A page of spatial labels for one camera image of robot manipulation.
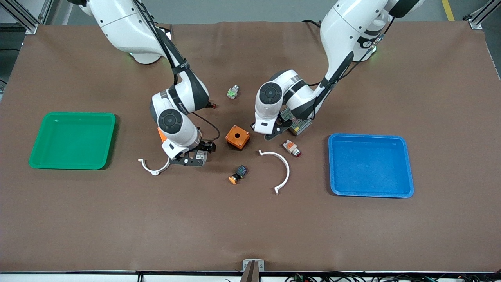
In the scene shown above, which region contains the metal mesh power supply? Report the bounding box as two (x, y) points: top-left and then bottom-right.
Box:
(279, 107), (313, 136)

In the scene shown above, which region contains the red lamp orange white body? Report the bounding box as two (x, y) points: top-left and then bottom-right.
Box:
(283, 139), (302, 158)

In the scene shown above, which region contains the orange pushbutton black body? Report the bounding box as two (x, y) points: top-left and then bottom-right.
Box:
(228, 165), (248, 185)

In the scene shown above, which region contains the brown table mat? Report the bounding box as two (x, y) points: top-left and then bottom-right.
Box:
(0, 20), (501, 273)

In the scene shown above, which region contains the green plastic tray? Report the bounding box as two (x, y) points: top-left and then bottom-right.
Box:
(29, 112), (117, 170)

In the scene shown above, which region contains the blue plastic tray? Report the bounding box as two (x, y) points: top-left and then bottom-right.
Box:
(328, 133), (414, 198)

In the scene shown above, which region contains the small white curved bracket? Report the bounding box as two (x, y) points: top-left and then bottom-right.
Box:
(138, 157), (173, 176)

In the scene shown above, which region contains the large white curved bracket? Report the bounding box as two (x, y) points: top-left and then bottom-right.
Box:
(258, 149), (291, 195)

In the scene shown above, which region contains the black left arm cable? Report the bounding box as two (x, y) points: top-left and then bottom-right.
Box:
(309, 18), (396, 120)

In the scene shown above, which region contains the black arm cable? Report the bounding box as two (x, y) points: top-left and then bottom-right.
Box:
(309, 18), (396, 120)
(133, 0), (221, 142)

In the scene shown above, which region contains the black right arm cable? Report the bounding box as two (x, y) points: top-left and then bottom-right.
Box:
(133, 0), (221, 142)

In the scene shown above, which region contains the grey metal mount bracket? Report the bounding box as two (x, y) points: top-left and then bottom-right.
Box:
(240, 259), (265, 282)

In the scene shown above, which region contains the aluminium frame profile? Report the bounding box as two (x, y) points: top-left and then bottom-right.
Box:
(0, 0), (53, 35)
(464, 0), (501, 30)

